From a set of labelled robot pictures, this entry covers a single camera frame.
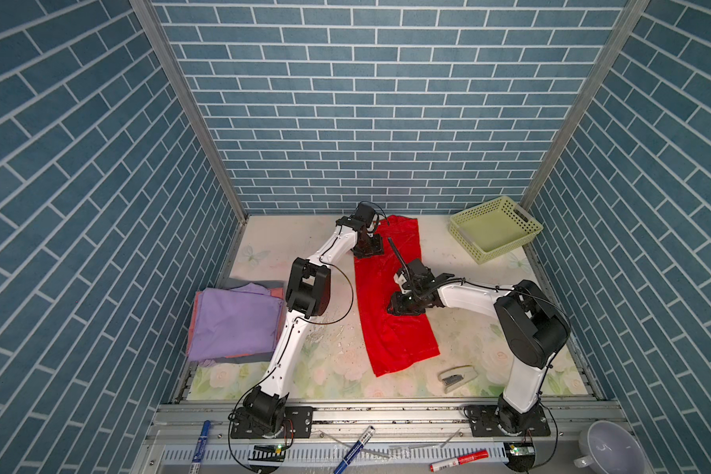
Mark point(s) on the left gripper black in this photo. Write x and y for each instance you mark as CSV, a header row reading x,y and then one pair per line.
x,y
377,247

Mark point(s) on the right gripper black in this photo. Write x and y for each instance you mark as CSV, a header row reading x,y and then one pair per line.
x,y
396,307

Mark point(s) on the pale green plastic basket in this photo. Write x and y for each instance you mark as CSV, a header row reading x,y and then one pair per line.
x,y
493,229

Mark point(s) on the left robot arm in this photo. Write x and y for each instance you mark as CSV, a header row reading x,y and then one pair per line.
x,y
308,293

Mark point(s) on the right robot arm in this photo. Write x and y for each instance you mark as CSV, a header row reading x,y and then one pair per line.
x,y
534,328

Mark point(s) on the grey stapler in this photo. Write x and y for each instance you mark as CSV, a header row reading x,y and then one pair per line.
x,y
456,377

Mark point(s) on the folded purple t-shirt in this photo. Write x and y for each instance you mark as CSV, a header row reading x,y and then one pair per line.
x,y
238,322

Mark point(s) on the blue marker pen centre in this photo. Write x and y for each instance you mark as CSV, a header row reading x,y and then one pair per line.
x,y
354,450

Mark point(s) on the blue marker pen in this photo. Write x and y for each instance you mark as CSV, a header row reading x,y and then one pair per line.
x,y
201,446
354,450

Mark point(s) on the red marker pen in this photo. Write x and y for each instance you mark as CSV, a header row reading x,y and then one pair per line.
x,y
459,460

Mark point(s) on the folded pink t-shirt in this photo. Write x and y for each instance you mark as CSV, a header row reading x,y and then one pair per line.
x,y
193,322

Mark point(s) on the blue marker pen left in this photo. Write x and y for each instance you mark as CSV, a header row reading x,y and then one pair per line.
x,y
201,446

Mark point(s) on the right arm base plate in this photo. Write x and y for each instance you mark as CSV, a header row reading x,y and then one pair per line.
x,y
493,420

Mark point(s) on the aluminium frame rail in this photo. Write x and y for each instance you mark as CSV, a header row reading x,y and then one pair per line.
x,y
410,435

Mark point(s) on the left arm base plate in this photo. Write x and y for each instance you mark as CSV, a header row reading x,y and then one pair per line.
x,y
301,422

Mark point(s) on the left aluminium corner post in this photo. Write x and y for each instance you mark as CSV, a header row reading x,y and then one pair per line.
x,y
147,17

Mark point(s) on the aluminium corner post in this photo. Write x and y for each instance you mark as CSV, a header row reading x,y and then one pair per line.
x,y
147,17
626,22

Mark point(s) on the right aluminium corner post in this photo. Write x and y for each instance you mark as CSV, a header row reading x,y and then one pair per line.
x,y
626,22

